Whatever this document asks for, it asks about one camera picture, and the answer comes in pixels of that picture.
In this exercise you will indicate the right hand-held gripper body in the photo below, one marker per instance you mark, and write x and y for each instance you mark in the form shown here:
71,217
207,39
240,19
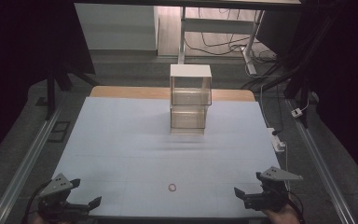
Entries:
272,193

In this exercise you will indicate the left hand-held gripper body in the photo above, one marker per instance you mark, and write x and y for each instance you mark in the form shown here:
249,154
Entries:
56,186

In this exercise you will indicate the clear drawer cabinet white top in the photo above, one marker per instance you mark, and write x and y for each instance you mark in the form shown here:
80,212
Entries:
190,71

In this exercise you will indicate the person's right hand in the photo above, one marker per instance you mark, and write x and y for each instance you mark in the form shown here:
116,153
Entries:
281,216

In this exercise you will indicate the person's left hand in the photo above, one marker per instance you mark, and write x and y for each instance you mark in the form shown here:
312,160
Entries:
43,220

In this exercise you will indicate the white clip on table edge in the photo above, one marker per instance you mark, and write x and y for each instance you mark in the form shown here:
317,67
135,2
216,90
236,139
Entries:
278,143

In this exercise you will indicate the black plug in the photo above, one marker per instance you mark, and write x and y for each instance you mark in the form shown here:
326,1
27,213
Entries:
275,132

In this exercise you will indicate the light blue table mat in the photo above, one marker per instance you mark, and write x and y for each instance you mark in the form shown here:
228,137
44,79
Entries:
121,140

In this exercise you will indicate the small white adapter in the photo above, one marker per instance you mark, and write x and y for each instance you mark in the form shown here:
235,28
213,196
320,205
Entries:
296,113

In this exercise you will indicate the black metal stand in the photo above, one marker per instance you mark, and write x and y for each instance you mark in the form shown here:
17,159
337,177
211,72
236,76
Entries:
51,93
304,71

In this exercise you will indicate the wooden table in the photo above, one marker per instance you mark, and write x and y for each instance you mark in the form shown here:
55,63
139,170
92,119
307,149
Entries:
130,92

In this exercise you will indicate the metal floor rail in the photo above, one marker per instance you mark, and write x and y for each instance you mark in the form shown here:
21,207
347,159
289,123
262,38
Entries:
323,168
24,168

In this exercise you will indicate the white standing desk frame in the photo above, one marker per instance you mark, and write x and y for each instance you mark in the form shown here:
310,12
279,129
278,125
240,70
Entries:
217,25

